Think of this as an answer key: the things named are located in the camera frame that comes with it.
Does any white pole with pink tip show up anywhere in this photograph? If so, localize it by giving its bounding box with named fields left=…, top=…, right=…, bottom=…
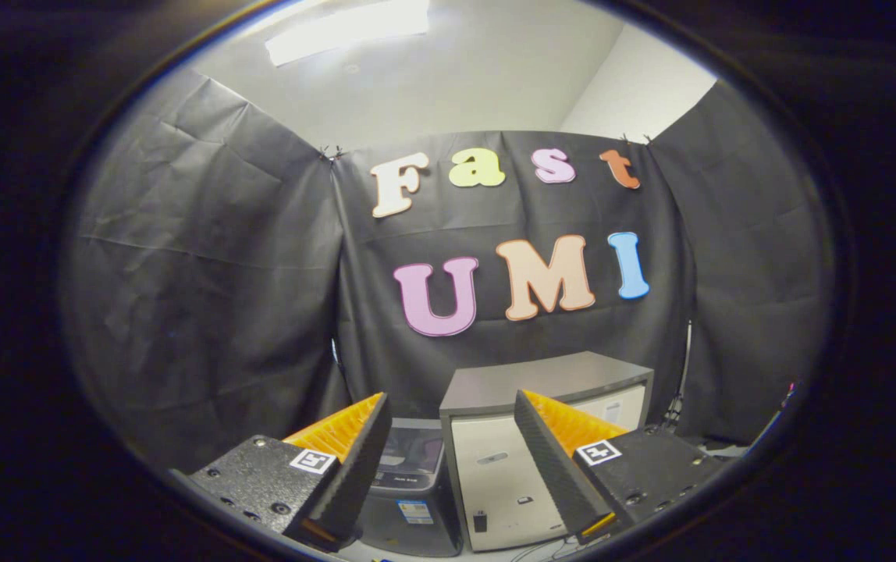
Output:
left=748, top=381, right=800, bottom=457

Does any beige cabinet with dark top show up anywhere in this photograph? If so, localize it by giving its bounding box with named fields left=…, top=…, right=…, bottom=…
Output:
left=439, top=350, right=654, bottom=553

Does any black backdrop cloth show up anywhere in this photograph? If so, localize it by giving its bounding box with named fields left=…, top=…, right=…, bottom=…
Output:
left=62, top=66, right=835, bottom=469

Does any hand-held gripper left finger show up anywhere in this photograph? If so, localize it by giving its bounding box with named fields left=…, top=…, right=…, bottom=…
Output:
left=169, top=392, right=393, bottom=553

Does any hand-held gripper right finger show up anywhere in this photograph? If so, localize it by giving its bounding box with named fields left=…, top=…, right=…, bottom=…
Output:
left=514, top=389, right=730, bottom=547

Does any dark grey washing machine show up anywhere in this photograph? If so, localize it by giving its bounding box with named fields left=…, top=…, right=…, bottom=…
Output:
left=354, top=418, right=464, bottom=558

